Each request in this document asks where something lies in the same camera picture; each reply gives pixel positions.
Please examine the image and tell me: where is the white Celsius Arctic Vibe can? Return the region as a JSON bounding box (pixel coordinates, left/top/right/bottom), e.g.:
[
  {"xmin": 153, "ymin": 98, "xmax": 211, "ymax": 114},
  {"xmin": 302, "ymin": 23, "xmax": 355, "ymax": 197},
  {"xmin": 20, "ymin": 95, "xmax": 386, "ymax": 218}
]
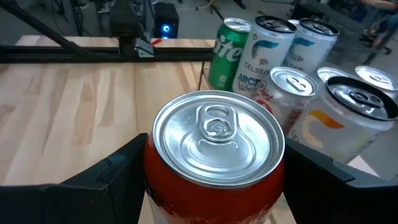
[
  {"xmin": 231, "ymin": 15, "xmax": 297, "ymax": 100},
  {"xmin": 281, "ymin": 17, "xmax": 341, "ymax": 75}
]

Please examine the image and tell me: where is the silver Diet Coke can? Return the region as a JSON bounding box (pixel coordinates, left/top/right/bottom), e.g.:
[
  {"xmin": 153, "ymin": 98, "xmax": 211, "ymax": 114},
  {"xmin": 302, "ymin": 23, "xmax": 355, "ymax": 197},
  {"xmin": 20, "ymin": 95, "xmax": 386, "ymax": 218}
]
[
  {"xmin": 254, "ymin": 66, "xmax": 319, "ymax": 136},
  {"xmin": 354, "ymin": 65, "xmax": 398, "ymax": 102},
  {"xmin": 316, "ymin": 67, "xmax": 354, "ymax": 83}
]

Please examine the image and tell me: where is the black aluminium table frame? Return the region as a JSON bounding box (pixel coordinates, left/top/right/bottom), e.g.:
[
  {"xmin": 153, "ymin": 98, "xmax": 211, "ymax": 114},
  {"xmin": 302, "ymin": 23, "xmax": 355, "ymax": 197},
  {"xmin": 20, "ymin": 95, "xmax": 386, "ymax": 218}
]
[{"xmin": 0, "ymin": 0, "xmax": 215, "ymax": 65}]

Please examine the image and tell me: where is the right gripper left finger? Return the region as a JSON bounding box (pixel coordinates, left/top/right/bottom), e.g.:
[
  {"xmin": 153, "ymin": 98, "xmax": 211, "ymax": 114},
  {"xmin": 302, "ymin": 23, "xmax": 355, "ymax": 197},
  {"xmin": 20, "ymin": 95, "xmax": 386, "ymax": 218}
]
[{"xmin": 0, "ymin": 133, "xmax": 149, "ymax": 224}]

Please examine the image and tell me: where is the person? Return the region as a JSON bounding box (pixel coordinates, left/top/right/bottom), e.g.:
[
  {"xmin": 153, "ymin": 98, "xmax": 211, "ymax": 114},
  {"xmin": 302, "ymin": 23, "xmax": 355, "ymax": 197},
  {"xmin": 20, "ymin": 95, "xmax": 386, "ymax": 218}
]
[{"xmin": 360, "ymin": 0, "xmax": 398, "ymax": 48}]

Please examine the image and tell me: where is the black device blue light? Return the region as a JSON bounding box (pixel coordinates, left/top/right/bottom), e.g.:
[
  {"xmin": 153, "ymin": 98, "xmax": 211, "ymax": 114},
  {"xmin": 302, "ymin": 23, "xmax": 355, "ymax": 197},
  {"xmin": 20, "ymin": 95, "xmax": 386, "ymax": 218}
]
[{"xmin": 154, "ymin": 2, "xmax": 180, "ymax": 40}]

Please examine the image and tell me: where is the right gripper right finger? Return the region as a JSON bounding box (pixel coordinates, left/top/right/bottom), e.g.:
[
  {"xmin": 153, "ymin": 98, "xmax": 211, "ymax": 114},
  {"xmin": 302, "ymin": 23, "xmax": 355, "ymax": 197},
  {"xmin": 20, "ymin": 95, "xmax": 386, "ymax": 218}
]
[{"xmin": 282, "ymin": 137, "xmax": 398, "ymax": 224}]

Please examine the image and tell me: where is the white orange Celsius can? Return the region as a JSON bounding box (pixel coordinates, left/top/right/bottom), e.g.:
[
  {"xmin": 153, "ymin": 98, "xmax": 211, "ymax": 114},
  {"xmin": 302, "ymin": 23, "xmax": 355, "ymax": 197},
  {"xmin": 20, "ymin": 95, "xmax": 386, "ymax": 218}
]
[{"xmin": 287, "ymin": 76, "xmax": 398, "ymax": 164}]

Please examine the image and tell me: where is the red Fanta can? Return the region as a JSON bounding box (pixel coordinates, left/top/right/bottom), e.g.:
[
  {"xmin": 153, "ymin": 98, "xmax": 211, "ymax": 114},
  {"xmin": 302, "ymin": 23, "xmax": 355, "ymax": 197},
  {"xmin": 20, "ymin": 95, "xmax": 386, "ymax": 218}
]
[{"xmin": 143, "ymin": 90, "xmax": 286, "ymax": 224}]

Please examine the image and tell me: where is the green soda can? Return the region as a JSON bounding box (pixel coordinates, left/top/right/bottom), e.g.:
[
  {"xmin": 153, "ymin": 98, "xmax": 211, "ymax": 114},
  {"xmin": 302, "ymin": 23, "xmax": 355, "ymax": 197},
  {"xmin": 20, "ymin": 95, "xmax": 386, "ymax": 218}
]
[{"xmin": 207, "ymin": 17, "xmax": 252, "ymax": 92}]

